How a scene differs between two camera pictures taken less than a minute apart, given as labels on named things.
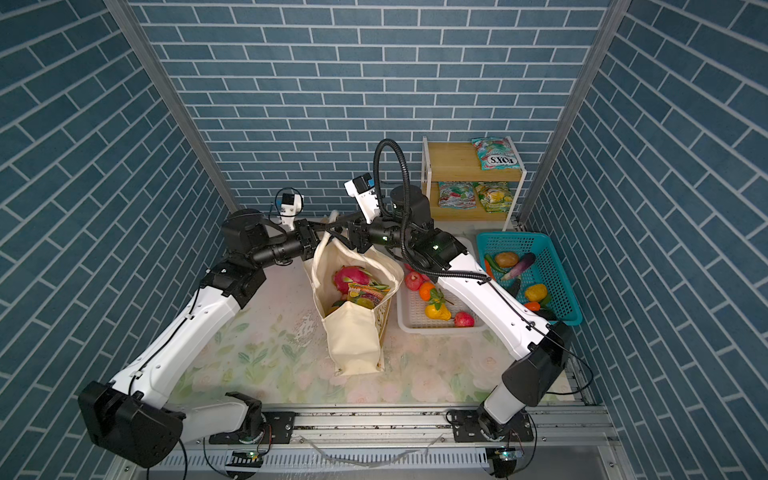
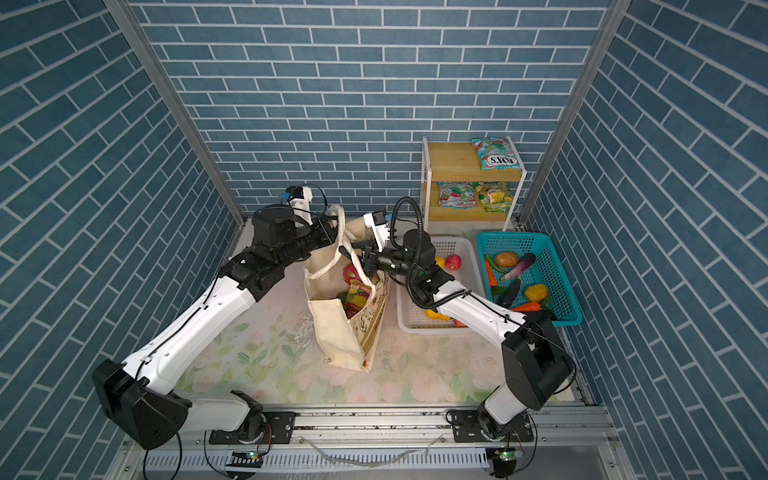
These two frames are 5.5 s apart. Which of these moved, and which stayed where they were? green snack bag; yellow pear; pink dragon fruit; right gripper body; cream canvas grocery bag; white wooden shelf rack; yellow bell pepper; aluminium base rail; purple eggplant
Moved: right gripper body; pink dragon fruit; cream canvas grocery bag
Stayed: yellow bell pepper; white wooden shelf rack; yellow pear; green snack bag; aluminium base rail; purple eggplant
